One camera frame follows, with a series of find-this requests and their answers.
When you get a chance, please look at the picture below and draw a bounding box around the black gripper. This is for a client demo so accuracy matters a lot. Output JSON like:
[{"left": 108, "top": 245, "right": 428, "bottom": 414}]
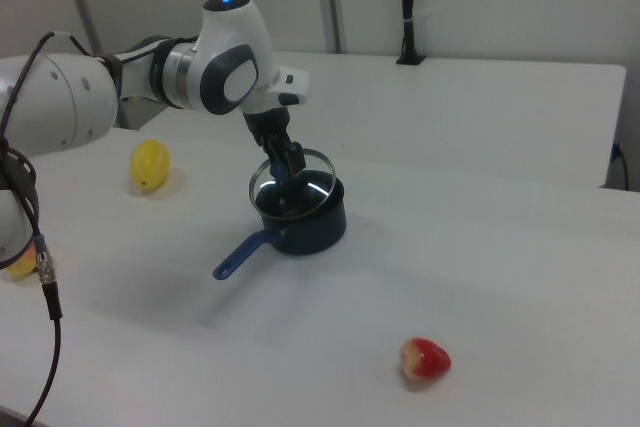
[{"left": 243, "top": 105, "right": 307, "bottom": 181}]

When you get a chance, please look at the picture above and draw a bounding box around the glass lid with blue knob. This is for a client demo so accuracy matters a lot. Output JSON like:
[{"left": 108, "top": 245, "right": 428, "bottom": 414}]
[{"left": 247, "top": 147, "right": 337, "bottom": 222}]

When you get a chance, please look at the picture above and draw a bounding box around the yellow striped toy melon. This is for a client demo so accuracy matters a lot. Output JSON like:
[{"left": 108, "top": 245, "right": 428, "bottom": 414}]
[{"left": 129, "top": 139, "right": 172, "bottom": 195}]

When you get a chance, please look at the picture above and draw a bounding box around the red toy strawberry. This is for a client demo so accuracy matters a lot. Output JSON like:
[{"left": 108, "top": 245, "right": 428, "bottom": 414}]
[{"left": 398, "top": 336, "right": 452, "bottom": 382}]

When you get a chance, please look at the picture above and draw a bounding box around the orange toy peach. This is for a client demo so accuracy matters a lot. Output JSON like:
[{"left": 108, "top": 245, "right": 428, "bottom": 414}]
[{"left": 3, "top": 241, "right": 39, "bottom": 278}]

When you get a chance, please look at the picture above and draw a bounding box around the black pot with blue handle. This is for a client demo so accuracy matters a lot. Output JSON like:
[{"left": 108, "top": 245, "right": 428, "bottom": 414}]
[{"left": 212, "top": 171, "right": 347, "bottom": 282}]

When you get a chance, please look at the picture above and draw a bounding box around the black camera pole stand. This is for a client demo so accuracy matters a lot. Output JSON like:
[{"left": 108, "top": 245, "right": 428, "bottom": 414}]
[{"left": 395, "top": 0, "right": 427, "bottom": 66}]

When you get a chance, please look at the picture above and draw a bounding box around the dark robot cable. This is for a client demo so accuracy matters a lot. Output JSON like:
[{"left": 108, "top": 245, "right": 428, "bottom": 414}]
[{"left": 0, "top": 30, "right": 109, "bottom": 427}]

